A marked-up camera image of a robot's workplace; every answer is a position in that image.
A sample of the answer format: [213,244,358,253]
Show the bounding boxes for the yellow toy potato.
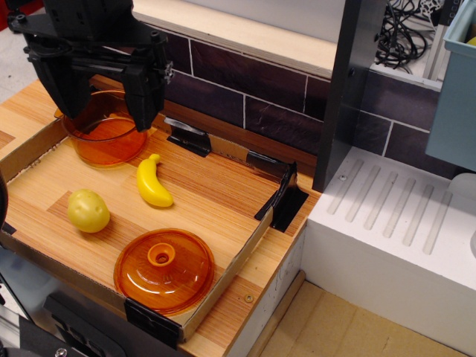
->
[67,189,110,233]

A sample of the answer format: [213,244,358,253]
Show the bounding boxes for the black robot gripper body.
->
[7,1,173,86]

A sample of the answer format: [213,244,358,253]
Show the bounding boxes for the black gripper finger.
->
[32,61,91,119]
[120,65,166,132]

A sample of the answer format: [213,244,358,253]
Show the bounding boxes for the dark grey vertical post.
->
[312,0,386,192]

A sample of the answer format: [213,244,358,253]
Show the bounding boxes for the orange transparent pot lid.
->
[114,228,215,315]

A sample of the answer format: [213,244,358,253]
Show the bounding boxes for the white dish drainer block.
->
[302,149,475,356]

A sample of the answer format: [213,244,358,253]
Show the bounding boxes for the cardboard fence with black tape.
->
[0,83,309,350]

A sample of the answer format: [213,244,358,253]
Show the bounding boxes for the yellow toy banana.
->
[136,154,173,208]

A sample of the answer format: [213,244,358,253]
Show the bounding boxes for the light blue bin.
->
[425,1,475,171]

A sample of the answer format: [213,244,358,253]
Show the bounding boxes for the orange transparent pot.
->
[54,89,149,167]

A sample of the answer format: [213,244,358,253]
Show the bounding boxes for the tangled black cables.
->
[373,0,438,74]

